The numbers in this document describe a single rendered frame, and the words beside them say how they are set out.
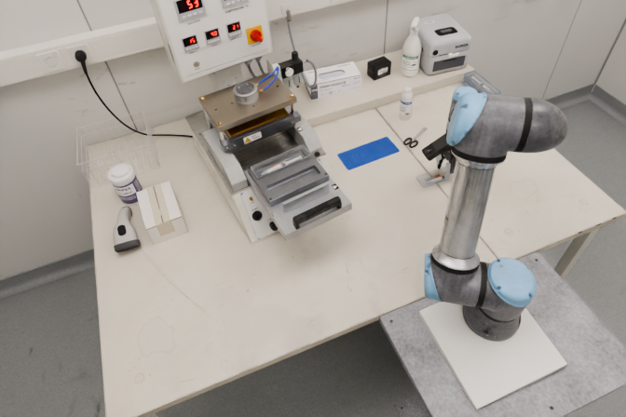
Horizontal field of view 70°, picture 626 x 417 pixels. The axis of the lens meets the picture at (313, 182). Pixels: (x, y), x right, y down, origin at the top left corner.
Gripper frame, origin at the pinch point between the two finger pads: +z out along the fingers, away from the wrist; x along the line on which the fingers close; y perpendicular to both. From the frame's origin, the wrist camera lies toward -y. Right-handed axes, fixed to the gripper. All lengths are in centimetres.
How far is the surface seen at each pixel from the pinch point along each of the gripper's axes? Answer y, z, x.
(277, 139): -53, -15, 25
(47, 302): -175, 78, 59
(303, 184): -54, -22, -5
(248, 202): -70, -11, 5
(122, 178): -108, -11, 32
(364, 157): -21.1, 2.8, 20.8
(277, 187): -61, -20, -1
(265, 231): -67, 0, 0
